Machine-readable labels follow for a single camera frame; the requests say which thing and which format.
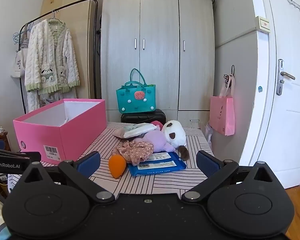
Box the orange egg sponge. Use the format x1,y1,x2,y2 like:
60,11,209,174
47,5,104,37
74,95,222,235
108,154,127,179

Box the white brown plush cat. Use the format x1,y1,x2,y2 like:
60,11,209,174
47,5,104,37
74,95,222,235
162,120,190,161

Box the blue wet wipes pack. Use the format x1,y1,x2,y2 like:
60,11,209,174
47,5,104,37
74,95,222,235
128,152,186,177

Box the soft cotton tissue pack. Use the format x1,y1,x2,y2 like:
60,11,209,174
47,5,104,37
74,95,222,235
113,123,157,139

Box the purple plush toy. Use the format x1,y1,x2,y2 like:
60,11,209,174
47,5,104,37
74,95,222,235
134,130,175,153

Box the pink cardboard box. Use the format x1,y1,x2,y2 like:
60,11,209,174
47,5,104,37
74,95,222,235
13,99,107,165

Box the pink paper gift bag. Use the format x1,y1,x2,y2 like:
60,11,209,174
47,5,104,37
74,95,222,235
209,75,235,136

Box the white door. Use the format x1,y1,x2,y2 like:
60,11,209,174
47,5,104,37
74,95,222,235
239,0,300,188

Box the black suitcase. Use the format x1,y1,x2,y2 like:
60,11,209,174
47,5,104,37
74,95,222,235
121,109,166,125

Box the teal felt tote bag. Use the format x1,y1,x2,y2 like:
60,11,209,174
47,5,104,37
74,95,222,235
116,68,157,114

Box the white canvas tote bag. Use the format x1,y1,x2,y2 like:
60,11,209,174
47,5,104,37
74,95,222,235
11,48,28,79

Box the white knitted cardigan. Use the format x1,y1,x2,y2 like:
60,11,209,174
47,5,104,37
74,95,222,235
25,19,81,95

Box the black clothes rack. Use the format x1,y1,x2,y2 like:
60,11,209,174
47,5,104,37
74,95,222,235
15,0,100,99

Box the grey three-door wardrobe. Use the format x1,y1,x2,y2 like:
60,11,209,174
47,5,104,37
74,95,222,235
101,0,215,129

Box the beige wooden board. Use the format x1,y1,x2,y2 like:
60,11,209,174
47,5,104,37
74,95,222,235
40,0,103,99

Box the silver door handle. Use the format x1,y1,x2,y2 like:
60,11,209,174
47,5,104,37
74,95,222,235
276,59,295,96

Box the wall switch box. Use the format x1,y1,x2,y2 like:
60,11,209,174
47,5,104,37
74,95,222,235
255,16,270,34

